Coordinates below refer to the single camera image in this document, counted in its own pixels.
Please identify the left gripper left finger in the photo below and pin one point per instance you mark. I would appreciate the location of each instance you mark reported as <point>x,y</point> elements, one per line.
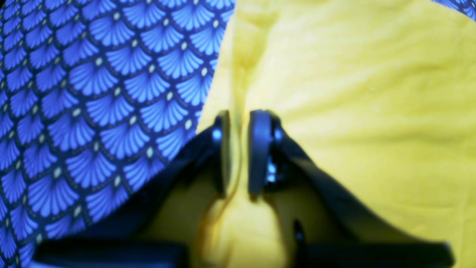
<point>134,221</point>

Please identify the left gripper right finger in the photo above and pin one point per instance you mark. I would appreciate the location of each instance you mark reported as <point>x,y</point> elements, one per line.
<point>277,163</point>

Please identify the yellow T-shirt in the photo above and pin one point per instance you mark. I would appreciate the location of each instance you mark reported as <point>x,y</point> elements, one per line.
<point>380,93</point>

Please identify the blue fan-pattern tablecloth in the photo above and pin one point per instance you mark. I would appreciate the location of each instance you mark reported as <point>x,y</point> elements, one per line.
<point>96,97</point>

